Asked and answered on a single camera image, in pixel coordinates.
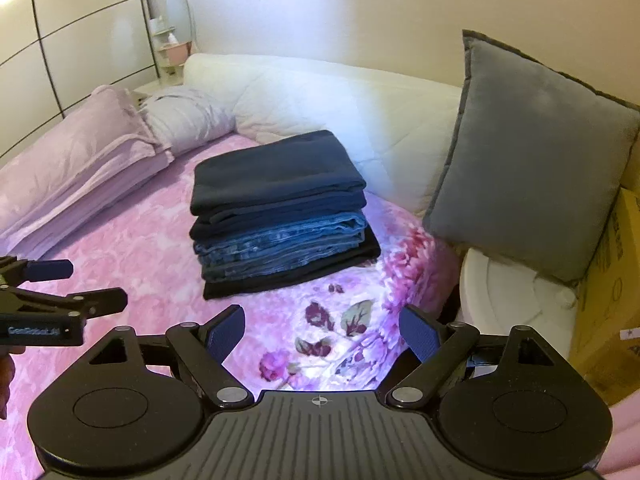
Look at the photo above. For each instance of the grey pillow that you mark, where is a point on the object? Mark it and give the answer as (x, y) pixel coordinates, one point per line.
(525, 160)

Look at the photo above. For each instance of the folded dark navy garment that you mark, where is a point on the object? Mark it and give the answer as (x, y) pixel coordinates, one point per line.
(240, 225)

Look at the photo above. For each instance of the white round bin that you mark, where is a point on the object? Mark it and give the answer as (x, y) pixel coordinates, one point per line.
(510, 300)

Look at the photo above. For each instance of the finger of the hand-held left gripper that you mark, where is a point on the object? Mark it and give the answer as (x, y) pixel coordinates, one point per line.
(102, 301)
(50, 270)

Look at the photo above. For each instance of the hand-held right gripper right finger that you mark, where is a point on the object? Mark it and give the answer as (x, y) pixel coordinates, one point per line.
(417, 335)

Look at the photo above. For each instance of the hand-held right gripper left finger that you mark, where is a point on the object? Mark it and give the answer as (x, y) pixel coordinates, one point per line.
(225, 335)

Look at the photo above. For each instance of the person's left hand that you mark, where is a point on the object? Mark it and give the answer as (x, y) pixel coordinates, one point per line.
(5, 385)

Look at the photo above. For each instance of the white wardrobe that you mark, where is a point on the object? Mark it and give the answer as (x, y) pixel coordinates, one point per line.
(90, 35)

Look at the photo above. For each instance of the dark navy garment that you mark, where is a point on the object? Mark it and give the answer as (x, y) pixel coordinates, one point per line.
(240, 225)
(275, 170)

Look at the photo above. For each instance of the pink box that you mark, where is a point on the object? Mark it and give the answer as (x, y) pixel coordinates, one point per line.
(178, 50)

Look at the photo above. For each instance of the folded blue jeans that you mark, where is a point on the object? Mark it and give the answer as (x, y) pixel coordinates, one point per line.
(280, 250)

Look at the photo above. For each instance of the white nightstand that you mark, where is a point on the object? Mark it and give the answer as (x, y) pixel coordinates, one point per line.
(160, 85)

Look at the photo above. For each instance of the pink curtain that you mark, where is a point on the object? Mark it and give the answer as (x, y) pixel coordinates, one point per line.
(622, 440)

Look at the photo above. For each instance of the pink floral bed sheet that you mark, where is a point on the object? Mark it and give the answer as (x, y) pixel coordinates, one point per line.
(150, 260)

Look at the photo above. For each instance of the oval table mirror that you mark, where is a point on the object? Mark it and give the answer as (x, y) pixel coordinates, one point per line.
(178, 10)

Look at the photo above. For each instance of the cardboard box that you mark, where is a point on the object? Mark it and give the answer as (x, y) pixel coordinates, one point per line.
(615, 285)

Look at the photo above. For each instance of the lilac folded blanket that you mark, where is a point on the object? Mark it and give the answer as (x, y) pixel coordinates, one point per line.
(75, 170)

